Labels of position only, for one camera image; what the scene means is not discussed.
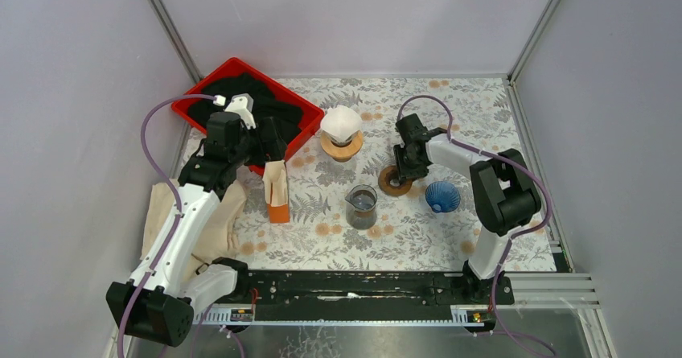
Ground dark wooden dripper ring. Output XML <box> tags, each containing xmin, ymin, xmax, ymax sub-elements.
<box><xmin>378</xmin><ymin>165</ymin><xmax>414</xmax><ymax>198</ymax></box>

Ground blue ribbed glass dripper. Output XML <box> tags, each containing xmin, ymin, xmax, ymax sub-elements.
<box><xmin>425</xmin><ymin>181</ymin><xmax>461</xmax><ymax>213</ymax></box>

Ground light wooden dripper ring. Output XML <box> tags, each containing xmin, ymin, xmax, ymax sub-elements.
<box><xmin>320</xmin><ymin>130</ymin><xmax>366</xmax><ymax>163</ymax></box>

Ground white paper coffee filter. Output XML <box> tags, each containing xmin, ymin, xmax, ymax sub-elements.
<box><xmin>320</xmin><ymin>105</ymin><xmax>362</xmax><ymax>136</ymax></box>

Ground clear ribbed glass dripper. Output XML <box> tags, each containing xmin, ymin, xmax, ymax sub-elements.
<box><xmin>326</xmin><ymin>131</ymin><xmax>358</xmax><ymax>147</ymax></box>

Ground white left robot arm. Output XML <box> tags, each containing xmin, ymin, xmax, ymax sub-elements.
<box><xmin>105</xmin><ymin>112</ymin><xmax>287</xmax><ymax>355</ymax></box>

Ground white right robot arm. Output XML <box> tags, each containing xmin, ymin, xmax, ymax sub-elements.
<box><xmin>387</xmin><ymin>113</ymin><xmax>541</xmax><ymax>303</ymax></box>

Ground orange coffee filter box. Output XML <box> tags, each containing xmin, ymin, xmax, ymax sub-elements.
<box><xmin>262</xmin><ymin>160</ymin><xmax>290</xmax><ymax>224</ymax></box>

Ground black cloth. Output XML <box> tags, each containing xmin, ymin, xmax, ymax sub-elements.
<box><xmin>174</xmin><ymin>72</ymin><xmax>310</xmax><ymax>150</ymax></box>

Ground red plastic tray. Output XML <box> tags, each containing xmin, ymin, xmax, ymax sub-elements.
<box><xmin>187</xmin><ymin>57</ymin><xmax>324</xmax><ymax>160</ymax></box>

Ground beige cloth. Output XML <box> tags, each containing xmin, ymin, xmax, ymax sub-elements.
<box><xmin>141</xmin><ymin>181</ymin><xmax>246</xmax><ymax>282</ymax></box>

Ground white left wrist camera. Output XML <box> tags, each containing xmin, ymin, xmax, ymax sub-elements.
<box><xmin>212</xmin><ymin>93</ymin><xmax>257</xmax><ymax>130</ymax></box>

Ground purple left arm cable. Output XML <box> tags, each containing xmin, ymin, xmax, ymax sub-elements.
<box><xmin>116</xmin><ymin>94</ymin><xmax>219</xmax><ymax>358</ymax></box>

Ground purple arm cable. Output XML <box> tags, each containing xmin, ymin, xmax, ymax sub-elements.
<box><xmin>396</xmin><ymin>95</ymin><xmax>558</xmax><ymax>358</ymax></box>
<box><xmin>116</xmin><ymin>94</ymin><xmax>219</xmax><ymax>358</ymax></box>

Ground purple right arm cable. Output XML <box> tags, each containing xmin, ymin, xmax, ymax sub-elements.
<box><xmin>396</xmin><ymin>95</ymin><xmax>558</xmax><ymax>358</ymax></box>

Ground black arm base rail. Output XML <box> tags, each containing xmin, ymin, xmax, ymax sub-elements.
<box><xmin>217</xmin><ymin>269</ymin><xmax>515</xmax><ymax>323</ymax></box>

